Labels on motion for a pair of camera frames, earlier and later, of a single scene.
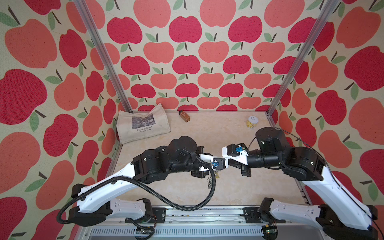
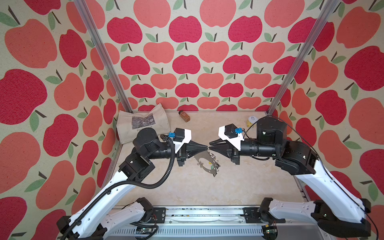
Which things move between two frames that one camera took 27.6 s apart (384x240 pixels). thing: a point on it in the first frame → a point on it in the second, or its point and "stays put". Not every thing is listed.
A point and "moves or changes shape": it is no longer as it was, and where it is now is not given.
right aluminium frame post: [319, 28] stays put
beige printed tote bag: [132, 126] stays put
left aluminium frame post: [92, 26] stays put
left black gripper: [199, 172] → [181, 151]
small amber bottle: [184, 116] stays put
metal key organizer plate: [209, 180] moves or changes shape
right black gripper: [244, 168] → [235, 150]
